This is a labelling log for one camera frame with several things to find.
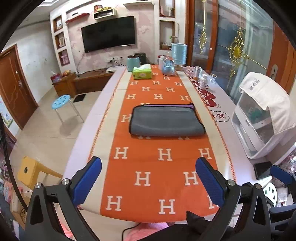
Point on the white wall shelf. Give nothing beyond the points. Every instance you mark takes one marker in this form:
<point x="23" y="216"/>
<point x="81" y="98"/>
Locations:
<point x="104" y="13"/>

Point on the red wall shelf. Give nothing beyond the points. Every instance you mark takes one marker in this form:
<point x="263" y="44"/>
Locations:
<point x="76" y="17"/>

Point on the pink snack bag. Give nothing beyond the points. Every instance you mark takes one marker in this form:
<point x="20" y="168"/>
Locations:
<point x="55" y="77"/>

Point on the white printed tablecloth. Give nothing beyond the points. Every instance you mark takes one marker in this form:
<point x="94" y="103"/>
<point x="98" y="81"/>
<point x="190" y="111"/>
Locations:
<point x="238" y="139"/>

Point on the black smartphone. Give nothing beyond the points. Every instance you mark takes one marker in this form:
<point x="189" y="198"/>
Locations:
<point x="262" y="169"/>

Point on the white router box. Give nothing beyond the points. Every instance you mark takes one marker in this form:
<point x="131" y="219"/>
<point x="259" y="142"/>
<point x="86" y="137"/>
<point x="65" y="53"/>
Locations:
<point x="111" y="69"/>

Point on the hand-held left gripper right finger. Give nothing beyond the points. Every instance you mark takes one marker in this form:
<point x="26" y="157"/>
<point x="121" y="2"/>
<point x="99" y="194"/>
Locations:
<point x="209" y="180"/>

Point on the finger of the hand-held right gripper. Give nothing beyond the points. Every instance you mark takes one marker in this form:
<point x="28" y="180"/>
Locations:
<point x="281" y="173"/>

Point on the white countertop sterilizer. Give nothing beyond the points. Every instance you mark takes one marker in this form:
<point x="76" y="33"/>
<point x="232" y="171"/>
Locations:
<point x="252" y="129"/>

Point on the black flat television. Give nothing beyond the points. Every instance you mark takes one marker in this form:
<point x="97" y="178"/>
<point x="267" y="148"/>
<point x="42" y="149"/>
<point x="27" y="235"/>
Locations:
<point x="108" y="33"/>

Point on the light blue plastic bin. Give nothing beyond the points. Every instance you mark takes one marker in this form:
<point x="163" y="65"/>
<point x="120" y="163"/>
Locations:
<point x="178" y="53"/>

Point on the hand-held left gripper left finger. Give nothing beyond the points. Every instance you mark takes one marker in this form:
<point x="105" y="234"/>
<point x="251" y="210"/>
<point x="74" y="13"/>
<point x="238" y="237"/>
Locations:
<point x="89" y="176"/>

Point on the white cloth cover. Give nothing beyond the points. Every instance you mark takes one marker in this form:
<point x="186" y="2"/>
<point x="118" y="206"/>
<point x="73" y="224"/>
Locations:
<point x="268" y="99"/>

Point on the white medicine bottle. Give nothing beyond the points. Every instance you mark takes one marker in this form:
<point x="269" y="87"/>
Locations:
<point x="203" y="81"/>

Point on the blue glass teapot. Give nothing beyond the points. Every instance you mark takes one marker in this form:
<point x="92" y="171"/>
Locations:
<point x="168" y="68"/>

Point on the pink cloth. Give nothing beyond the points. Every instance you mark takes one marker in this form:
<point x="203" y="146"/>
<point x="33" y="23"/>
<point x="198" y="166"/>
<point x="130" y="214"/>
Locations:
<point x="150" y="231"/>

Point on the glass jar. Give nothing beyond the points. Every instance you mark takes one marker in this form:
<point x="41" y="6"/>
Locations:
<point x="197" y="71"/>

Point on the white perforated stool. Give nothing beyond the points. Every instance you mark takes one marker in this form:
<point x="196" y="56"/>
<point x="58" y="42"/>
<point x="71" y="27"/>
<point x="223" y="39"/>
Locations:
<point x="270" y="192"/>

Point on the black floor mat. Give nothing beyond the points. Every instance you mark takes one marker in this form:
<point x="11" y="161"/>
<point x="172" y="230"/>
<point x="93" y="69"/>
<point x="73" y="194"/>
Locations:
<point x="79" y="98"/>

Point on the glass cabinet door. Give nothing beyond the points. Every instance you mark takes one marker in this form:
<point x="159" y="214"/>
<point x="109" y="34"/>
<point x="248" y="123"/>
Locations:
<point x="233" y="46"/>

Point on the brown wooden door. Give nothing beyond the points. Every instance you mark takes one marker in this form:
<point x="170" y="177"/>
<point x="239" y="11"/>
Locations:
<point x="15" y="85"/>

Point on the orange printed table runner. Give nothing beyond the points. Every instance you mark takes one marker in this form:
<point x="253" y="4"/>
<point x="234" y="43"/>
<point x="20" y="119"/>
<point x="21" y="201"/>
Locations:
<point x="161" y="162"/>

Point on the wooden television cabinet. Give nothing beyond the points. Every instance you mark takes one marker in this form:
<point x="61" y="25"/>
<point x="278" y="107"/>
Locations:
<point x="87" y="81"/>

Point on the blue round stool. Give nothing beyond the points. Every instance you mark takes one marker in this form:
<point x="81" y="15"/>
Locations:
<point x="61" y="102"/>

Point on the teal electric kettle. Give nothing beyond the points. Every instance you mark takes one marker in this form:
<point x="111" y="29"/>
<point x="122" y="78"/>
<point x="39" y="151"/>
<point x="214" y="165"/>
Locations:
<point x="133" y="63"/>

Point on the green tissue pack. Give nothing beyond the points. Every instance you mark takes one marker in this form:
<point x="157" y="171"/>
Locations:
<point x="142" y="71"/>

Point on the yellow plastic stool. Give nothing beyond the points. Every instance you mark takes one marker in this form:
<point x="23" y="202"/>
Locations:
<point x="32" y="171"/>

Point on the grey towel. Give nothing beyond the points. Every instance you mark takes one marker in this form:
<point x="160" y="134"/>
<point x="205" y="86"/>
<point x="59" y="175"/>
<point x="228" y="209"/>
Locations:
<point x="166" y="122"/>

